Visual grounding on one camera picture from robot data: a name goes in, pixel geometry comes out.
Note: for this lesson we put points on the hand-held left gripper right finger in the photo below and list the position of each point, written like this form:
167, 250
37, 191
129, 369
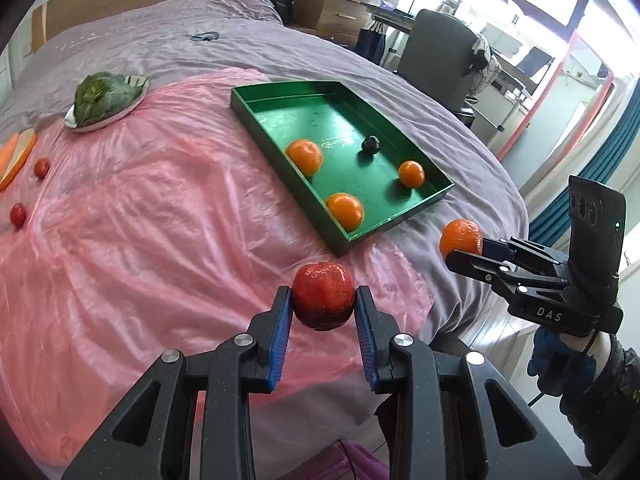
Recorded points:
367, 345

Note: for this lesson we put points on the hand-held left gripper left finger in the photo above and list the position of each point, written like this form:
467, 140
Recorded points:
280, 340

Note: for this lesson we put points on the purple cloth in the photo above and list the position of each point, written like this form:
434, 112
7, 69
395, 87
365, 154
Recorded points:
345, 462

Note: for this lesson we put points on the striped white plate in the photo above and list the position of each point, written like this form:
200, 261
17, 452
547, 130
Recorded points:
137, 82

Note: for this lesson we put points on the grey desk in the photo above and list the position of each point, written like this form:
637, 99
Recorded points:
390, 12

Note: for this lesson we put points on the laptop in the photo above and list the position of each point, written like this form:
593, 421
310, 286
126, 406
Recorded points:
536, 62

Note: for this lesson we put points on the green tray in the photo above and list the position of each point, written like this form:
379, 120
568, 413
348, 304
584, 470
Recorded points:
340, 115

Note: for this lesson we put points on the carrot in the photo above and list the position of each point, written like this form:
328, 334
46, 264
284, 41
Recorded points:
7, 152

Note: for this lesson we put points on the pink plastic sheet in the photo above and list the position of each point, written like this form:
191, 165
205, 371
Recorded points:
150, 210

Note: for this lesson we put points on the wooden dresser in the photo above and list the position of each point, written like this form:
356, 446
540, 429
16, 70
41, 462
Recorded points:
330, 7

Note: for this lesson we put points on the person's right forearm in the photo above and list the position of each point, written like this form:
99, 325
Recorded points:
615, 400

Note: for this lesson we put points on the grey office chair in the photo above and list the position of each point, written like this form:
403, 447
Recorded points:
435, 60

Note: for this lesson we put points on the red apple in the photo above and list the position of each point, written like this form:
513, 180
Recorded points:
322, 295

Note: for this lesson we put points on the clothes pile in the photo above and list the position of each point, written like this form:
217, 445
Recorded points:
484, 60

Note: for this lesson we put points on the person's right hand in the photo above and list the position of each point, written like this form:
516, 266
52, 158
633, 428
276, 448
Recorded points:
560, 365

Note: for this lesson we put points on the teal curtain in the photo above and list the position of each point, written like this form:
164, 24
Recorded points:
600, 160

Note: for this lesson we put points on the green bok choy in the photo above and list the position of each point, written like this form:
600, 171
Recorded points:
102, 95

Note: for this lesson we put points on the orange oval plate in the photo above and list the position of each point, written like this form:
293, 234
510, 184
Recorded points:
26, 147

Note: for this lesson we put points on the large orange tangerine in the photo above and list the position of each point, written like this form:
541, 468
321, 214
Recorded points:
304, 156

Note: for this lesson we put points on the dark plum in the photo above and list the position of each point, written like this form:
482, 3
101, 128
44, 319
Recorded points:
370, 144

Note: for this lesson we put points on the dark blue bag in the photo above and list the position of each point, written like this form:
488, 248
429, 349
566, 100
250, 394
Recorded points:
371, 45

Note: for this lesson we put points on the small red fruit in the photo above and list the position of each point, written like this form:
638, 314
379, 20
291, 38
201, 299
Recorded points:
18, 214
41, 167

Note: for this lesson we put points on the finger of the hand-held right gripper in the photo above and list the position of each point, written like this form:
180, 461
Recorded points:
475, 267
520, 252

